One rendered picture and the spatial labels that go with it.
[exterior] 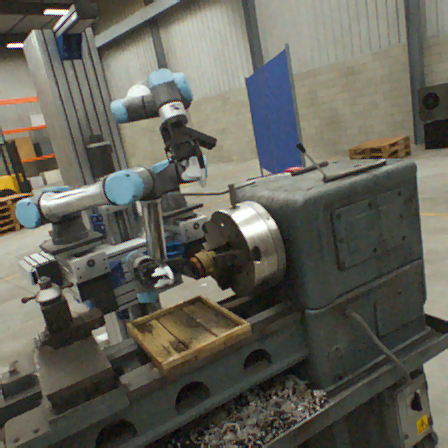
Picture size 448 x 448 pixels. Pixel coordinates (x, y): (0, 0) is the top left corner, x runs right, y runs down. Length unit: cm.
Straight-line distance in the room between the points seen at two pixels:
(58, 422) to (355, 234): 104
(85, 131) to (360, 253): 130
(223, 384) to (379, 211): 79
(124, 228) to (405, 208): 124
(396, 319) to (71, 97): 165
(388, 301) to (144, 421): 95
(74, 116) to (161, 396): 128
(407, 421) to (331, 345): 49
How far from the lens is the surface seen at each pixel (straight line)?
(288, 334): 150
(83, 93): 210
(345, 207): 148
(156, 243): 168
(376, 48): 1235
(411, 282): 180
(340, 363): 163
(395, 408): 184
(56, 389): 120
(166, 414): 138
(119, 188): 149
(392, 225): 165
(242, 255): 134
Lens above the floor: 153
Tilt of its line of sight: 14 degrees down
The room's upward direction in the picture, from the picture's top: 11 degrees counter-clockwise
